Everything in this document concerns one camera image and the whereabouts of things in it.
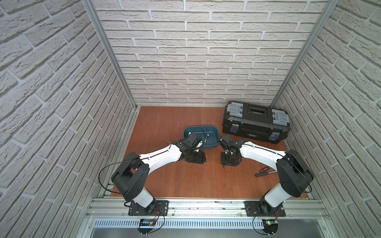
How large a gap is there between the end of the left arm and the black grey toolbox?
30cm

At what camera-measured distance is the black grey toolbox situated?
894mm

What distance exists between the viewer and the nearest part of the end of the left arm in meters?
0.63
